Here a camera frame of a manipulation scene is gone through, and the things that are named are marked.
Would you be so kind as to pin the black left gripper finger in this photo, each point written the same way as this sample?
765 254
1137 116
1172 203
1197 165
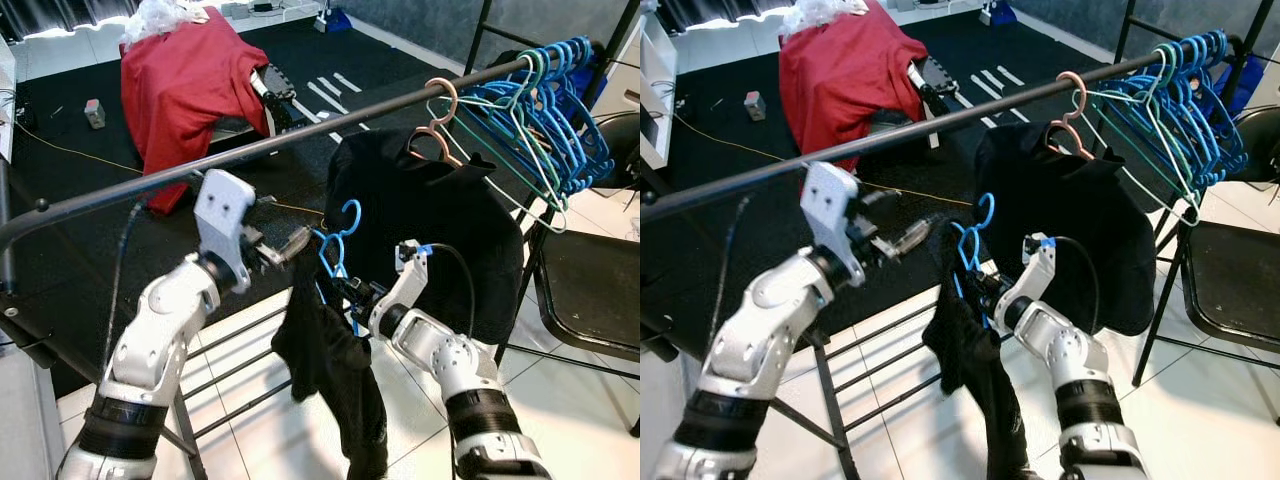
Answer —
285 256
905 249
912 230
295 237

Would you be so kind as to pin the blue plastic hanger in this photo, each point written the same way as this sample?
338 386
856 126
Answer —
1220 145
988 207
1238 145
1198 145
560 150
585 150
355 212
603 150

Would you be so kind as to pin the black printed shirt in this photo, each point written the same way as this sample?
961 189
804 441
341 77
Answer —
975 370
330 370

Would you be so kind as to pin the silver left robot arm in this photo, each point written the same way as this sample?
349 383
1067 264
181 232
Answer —
760 340
150 340

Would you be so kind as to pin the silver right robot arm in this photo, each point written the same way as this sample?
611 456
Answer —
1070 370
450 370

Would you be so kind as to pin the white plastic hanger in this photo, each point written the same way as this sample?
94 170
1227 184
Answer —
548 222
1185 215

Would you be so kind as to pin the pink plastic hanger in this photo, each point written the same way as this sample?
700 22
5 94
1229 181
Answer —
1083 88
452 95

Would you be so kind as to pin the black metal clothes rack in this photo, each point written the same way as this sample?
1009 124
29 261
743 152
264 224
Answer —
900 135
300 133

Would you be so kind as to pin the plain black collared shirt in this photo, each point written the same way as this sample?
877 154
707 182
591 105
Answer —
450 230
1090 220

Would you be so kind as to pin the black and white machine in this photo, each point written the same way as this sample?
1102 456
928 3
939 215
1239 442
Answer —
930 90
275 100

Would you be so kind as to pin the red cloth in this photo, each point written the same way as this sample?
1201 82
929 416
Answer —
850 80
190 90

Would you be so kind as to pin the small grey box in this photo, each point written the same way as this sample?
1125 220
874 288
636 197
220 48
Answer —
755 106
95 113

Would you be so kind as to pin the white crumpled cloth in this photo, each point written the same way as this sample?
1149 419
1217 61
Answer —
820 12
160 18

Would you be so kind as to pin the blue stand base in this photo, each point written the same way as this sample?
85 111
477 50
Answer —
338 20
1000 12

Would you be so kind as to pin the white low cabinet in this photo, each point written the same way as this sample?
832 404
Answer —
658 90
6 100

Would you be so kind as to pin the dark grey curtain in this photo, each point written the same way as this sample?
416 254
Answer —
720 10
60 12

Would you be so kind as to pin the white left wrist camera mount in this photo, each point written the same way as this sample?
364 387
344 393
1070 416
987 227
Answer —
222 215
830 210

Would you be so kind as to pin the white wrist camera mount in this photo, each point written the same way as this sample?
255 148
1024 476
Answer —
1038 262
830 210
222 215
412 270

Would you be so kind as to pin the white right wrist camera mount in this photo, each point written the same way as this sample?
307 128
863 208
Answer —
412 270
1038 262

